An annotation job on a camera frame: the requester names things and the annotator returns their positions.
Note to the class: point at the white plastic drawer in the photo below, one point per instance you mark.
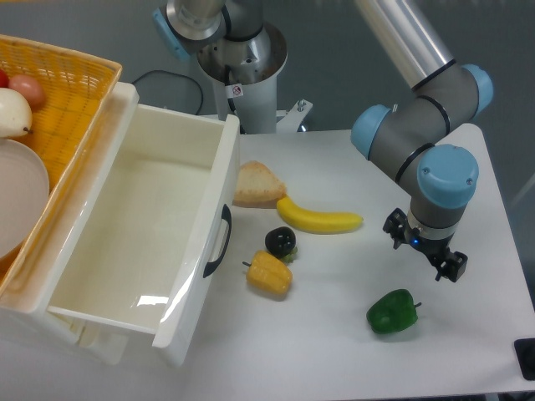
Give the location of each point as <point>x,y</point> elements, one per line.
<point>140,270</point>

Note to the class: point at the yellow woven basket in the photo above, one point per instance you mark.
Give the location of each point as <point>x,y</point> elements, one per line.
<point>77,86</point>

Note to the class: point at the yellow bell pepper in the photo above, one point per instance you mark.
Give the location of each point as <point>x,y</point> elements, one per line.
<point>268,275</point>

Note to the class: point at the white pear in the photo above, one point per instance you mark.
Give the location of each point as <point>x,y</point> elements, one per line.
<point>16,117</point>

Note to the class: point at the green bell pepper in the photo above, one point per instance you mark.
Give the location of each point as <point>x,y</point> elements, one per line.
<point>394,312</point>

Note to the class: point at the bread slice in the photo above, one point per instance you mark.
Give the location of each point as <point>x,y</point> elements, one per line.
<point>258,186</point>

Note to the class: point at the black mangosteen fruit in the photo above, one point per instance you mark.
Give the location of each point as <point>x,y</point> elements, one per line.
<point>281,243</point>

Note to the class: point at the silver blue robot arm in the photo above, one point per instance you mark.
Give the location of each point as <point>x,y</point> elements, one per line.
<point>404,144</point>

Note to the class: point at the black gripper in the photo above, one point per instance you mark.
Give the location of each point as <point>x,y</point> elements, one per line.
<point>431,242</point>

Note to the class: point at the white plate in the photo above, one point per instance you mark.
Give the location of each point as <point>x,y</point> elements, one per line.
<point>24,193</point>

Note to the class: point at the white drawer cabinet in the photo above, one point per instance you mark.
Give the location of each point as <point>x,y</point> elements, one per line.
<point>27,292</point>

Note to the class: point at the yellow banana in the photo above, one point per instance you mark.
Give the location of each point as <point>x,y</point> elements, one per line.
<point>317,222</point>

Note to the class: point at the red fruit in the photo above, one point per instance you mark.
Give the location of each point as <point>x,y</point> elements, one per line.
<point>4,79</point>

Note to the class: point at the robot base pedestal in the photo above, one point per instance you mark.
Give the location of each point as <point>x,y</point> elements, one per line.
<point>244,78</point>

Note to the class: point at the black corner object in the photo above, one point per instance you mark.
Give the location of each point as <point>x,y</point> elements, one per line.
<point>525,351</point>

